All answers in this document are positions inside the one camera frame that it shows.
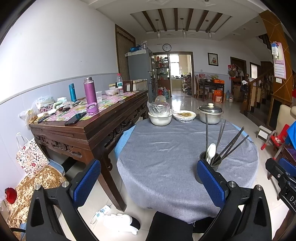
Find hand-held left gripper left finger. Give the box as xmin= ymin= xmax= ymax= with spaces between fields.
xmin=25 ymin=159 xmax=102 ymax=241

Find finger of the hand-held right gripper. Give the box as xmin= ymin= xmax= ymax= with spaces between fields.
xmin=279 ymin=158 xmax=296 ymax=174
xmin=265 ymin=158 xmax=296 ymax=186

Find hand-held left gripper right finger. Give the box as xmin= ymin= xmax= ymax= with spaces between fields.
xmin=196 ymin=159 xmax=272 ymax=241

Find dark utensil holder cup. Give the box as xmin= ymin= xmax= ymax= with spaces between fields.
xmin=195 ymin=151 xmax=222 ymax=184

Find bunch of dark chopsticks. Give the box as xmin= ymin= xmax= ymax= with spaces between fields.
xmin=205 ymin=119 xmax=250 ymax=165

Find red plastic chair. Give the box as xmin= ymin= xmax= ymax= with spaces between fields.
xmin=261 ymin=124 xmax=290 ymax=151

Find blue cloth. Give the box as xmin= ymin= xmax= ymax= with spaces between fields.
xmin=287 ymin=126 xmax=296 ymax=149

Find white plastic spoon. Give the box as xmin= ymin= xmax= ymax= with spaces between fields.
xmin=206 ymin=143 xmax=216 ymax=165

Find small white step stool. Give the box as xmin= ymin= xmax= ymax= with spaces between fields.
xmin=256 ymin=125 xmax=273 ymax=141

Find beige armchair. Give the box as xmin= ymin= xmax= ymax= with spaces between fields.
xmin=275 ymin=105 xmax=296 ymax=132

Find golden patterned cloth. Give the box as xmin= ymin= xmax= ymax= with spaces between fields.
xmin=7 ymin=166 xmax=67 ymax=234

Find carved wooden side table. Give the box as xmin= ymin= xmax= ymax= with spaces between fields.
xmin=29 ymin=90 xmax=148 ymax=212

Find white slipper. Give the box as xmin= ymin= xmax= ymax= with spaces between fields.
xmin=103 ymin=214 xmax=141 ymax=233

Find grey tablecloth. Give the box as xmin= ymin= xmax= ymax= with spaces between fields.
xmin=116 ymin=117 xmax=259 ymax=224

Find blue table cover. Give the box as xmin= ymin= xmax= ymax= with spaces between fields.
xmin=114 ymin=124 xmax=255 ymax=158

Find person's black trousers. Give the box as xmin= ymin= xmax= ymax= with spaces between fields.
xmin=146 ymin=207 xmax=241 ymax=241

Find patterned paper gift bag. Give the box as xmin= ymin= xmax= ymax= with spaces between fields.
xmin=16 ymin=133 xmax=50 ymax=178

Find black smartphone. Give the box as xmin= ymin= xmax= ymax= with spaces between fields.
xmin=64 ymin=113 xmax=86 ymax=127

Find steel cooking pot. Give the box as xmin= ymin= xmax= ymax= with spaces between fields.
xmin=199 ymin=111 xmax=223 ymax=124

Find plate of food under wrap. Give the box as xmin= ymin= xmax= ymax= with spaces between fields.
xmin=173 ymin=110 xmax=197 ymax=123

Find steel pot lid white knob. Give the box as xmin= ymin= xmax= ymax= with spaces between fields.
xmin=197 ymin=103 xmax=224 ymax=114

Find purple thermos lid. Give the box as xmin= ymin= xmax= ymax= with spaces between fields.
xmin=86 ymin=102 xmax=100 ymax=114

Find small red object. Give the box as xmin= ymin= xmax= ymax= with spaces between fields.
xmin=5 ymin=187 xmax=18 ymax=204

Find wooden stair railing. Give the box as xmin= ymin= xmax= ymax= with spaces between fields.
xmin=240 ymin=70 xmax=275 ymax=121

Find patterned table mat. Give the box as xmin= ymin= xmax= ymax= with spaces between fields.
xmin=35 ymin=91 xmax=139 ymax=122

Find white bowl under plastic wrap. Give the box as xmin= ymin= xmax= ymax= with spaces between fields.
xmin=147 ymin=95 xmax=174 ymax=126

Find pile of snack bags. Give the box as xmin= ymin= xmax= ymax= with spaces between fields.
xmin=20 ymin=96 xmax=70 ymax=121

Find orange cardboard box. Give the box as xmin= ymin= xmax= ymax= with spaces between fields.
xmin=213 ymin=90 xmax=224 ymax=103

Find purple thermos flask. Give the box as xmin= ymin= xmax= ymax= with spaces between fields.
xmin=84 ymin=77 xmax=97 ymax=105

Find blue thermos flask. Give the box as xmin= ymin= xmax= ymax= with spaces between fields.
xmin=68 ymin=83 xmax=77 ymax=102

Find dark dining table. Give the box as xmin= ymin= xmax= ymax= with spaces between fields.
xmin=196 ymin=79 xmax=225 ymax=101

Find red-capped water bottle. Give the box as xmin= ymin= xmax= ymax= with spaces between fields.
xmin=116 ymin=73 xmax=124 ymax=93

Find wooden chair back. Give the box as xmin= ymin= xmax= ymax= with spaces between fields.
xmin=122 ymin=80 xmax=133 ymax=93

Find white chest freezer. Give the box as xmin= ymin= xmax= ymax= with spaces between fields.
xmin=109 ymin=79 xmax=148 ymax=91

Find kitchen shelf with bottles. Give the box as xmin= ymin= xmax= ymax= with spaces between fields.
xmin=154 ymin=54 xmax=169 ymax=80

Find grey refrigerator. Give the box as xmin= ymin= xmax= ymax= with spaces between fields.
xmin=128 ymin=48 xmax=159 ymax=103

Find brown wooden door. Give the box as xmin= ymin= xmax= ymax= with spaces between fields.
xmin=115 ymin=24 xmax=136 ymax=81

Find pink wall calendar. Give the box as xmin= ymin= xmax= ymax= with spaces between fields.
xmin=271 ymin=42 xmax=287 ymax=80

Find hanging bags on wall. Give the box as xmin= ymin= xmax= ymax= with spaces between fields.
xmin=228 ymin=64 xmax=243 ymax=78

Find framed wall picture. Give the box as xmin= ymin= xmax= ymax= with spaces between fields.
xmin=207 ymin=52 xmax=219 ymax=66

